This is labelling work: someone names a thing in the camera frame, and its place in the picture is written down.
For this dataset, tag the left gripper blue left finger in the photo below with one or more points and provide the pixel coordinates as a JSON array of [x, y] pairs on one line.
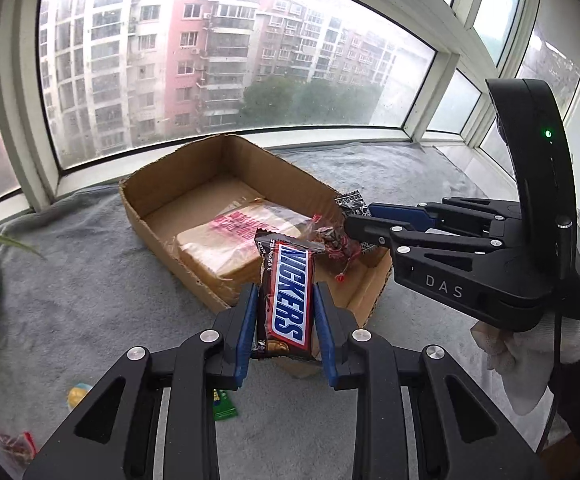
[[112, 433]]

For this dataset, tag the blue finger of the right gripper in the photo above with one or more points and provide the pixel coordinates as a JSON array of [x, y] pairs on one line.
[[405, 212], [437, 246]]

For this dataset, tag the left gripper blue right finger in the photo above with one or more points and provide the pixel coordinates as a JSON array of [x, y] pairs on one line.
[[416, 404]]

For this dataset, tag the dark date snack packet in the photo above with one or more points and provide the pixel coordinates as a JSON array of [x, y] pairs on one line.
[[340, 250]]

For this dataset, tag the green candy packet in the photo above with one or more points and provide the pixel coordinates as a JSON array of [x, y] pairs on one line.
[[223, 408]]

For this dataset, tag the yellow green jelly cup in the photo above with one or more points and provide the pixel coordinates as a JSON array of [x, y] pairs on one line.
[[77, 394]]

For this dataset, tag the Snickers bar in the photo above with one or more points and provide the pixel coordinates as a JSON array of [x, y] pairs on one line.
[[284, 319]]

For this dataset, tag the red date snack packet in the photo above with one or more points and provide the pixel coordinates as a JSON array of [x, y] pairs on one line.
[[20, 448]]

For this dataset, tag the packaged bread loaf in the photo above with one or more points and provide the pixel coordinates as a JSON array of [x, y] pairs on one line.
[[222, 251]]

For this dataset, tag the black patterned candy packet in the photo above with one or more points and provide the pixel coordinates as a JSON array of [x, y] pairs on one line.
[[352, 204]]

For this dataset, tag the right white gloved hand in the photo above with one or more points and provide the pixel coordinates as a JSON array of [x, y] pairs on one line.
[[526, 360]]

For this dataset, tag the grey towel mat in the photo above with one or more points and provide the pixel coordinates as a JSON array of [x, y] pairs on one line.
[[67, 317]]

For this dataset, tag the white window frame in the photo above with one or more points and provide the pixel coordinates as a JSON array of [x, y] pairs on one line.
[[90, 90]]

